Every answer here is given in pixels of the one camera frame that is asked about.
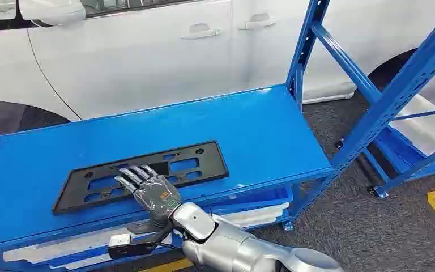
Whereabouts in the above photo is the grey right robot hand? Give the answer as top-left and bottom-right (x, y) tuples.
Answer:
(114, 164), (184, 235)

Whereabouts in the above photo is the black plastic plate frame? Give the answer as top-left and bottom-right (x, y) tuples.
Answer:
(52, 141), (230, 216)

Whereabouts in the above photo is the white foam strip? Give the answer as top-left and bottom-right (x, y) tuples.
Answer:
(211, 202), (291, 229)
(2, 221), (174, 270)

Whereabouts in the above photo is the blue steel shelf rack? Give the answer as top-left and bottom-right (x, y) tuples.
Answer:
(0, 0), (435, 272)

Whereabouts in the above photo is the white car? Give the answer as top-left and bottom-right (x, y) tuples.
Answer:
(0, 0), (435, 122)

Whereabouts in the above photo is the black car tyre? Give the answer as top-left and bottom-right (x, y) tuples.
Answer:
(366, 48), (421, 93)
(0, 101), (71, 137)

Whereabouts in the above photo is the white car side mirror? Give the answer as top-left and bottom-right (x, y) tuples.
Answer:
(18, 0), (87, 27)

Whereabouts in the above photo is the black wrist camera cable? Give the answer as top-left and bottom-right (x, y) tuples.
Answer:
(153, 240), (189, 264)

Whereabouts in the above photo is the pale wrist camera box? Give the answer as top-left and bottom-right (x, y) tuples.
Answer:
(107, 233), (173, 260)

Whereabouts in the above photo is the white car door handle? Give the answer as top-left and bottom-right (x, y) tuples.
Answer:
(181, 23), (223, 41)
(237, 12), (279, 31)

